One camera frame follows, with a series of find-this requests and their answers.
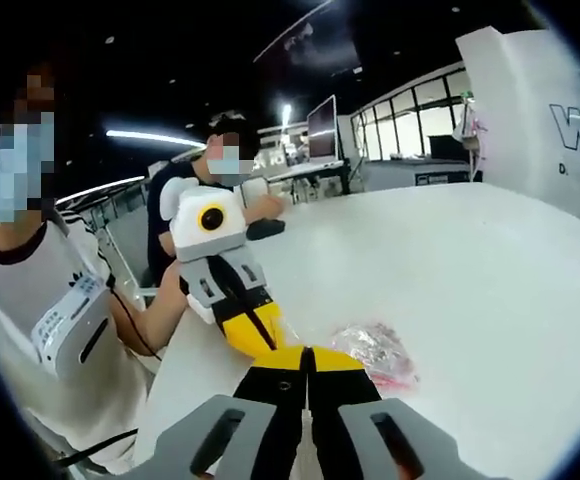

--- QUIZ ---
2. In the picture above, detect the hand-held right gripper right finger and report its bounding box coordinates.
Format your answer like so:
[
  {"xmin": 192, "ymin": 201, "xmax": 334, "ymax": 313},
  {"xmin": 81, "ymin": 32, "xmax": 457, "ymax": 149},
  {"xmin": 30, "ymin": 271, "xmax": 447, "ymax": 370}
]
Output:
[{"xmin": 307, "ymin": 343, "xmax": 466, "ymax": 480}]

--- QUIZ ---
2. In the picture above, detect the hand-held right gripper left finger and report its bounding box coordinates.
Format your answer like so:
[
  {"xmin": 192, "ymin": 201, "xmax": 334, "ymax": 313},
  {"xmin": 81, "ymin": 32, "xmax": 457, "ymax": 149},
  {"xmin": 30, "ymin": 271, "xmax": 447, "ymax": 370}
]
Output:
[{"xmin": 124, "ymin": 343, "xmax": 307, "ymax": 480}]

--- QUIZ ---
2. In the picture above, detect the clear resealable bag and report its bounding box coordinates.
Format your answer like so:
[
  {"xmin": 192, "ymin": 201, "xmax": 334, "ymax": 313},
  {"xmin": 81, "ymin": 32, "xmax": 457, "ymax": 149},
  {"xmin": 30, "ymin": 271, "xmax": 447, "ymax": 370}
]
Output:
[{"xmin": 329, "ymin": 322, "xmax": 421, "ymax": 394}]

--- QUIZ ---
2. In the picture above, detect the black computer mouse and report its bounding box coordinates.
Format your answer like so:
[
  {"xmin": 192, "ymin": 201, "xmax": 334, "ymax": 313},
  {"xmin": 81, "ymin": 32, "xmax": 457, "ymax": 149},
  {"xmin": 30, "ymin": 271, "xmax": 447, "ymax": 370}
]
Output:
[{"xmin": 245, "ymin": 218, "xmax": 286, "ymax": 241}]

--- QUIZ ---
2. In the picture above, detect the white ceiling light strip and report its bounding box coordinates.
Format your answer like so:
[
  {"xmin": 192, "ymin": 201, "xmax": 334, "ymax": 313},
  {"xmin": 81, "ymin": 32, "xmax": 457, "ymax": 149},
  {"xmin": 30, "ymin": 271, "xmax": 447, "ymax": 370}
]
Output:
[{"xmin": 104, "ymin": 128, "xmax": 206, "ymax": 150}]

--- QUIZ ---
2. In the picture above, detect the white computer desk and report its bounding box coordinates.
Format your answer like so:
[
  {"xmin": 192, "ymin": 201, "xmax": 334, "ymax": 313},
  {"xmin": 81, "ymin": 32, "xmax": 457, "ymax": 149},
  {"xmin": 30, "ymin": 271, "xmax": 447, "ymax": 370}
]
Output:
[{"xmin": 264, "ymin": 159, "xmax": 366, "ymax": 206}]

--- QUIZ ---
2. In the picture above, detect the white chest-worn device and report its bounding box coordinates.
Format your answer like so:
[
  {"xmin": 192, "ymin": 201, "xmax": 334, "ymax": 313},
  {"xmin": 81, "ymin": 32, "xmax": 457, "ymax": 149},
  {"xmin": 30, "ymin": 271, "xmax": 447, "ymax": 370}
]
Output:
[{"xmin": 29, "ymin": 272, "xmax": 114, "ymax": 381}]

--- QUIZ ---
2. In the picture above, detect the silver computer monitor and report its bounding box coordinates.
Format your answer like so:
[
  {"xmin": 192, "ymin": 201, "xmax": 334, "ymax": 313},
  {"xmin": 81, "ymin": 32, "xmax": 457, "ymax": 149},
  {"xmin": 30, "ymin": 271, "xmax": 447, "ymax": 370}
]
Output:
[{"xmin": 305, "ymin": 94, "xmax": 341, "ymax": 161}]

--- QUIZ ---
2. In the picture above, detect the grey counter with dark label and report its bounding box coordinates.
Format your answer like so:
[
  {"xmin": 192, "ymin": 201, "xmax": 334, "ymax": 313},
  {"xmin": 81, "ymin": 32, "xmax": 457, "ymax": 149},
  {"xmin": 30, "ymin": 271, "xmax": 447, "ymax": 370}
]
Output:
[{"xmin": 364, "ymin": 157, "xmax": 476, "ymax": 191}]

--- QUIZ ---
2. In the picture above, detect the person in white shirt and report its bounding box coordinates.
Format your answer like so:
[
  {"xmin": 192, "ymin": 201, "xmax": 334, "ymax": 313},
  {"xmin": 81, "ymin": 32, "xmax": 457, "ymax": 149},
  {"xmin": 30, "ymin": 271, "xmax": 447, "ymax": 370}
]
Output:
[{"xmin": 0, "ymin": 199, "xmax": 166, "ymax": 471}]

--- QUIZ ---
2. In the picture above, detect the black framed window row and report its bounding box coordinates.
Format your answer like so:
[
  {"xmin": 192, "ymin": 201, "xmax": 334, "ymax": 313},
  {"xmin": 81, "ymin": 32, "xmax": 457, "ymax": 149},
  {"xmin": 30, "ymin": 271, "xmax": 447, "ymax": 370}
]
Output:
[{"xmin": 352, "ymin": 62, "xmax": 474, "ymax": 161}]

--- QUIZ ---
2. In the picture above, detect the pink white hanging cloth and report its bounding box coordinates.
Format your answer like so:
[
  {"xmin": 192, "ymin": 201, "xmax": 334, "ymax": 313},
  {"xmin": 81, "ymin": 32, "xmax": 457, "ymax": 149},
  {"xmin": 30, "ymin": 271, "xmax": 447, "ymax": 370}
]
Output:
[{"xmin": 452, "ymin": 92, "xmax": 491, "ymax": 184}]

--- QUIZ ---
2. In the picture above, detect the white lettered partition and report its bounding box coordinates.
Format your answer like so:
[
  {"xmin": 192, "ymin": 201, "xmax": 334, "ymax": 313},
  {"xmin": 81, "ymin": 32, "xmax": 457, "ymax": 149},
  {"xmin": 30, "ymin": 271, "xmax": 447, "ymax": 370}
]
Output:
[{"xmin": 454, "ymin": 27, "xmax": 580, "ymax": 231}]

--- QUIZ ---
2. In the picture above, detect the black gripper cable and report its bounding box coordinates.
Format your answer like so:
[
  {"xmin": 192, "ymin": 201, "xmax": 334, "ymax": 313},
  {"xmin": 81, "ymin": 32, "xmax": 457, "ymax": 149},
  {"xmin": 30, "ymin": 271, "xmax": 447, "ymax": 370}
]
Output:
[
  {"xmin": 105, "ymin": 272, "xmax": 164, "ymax": 361},
  {"xmin": 52, "ymin": 428, "xmax": 139, "ymax": 469}
]

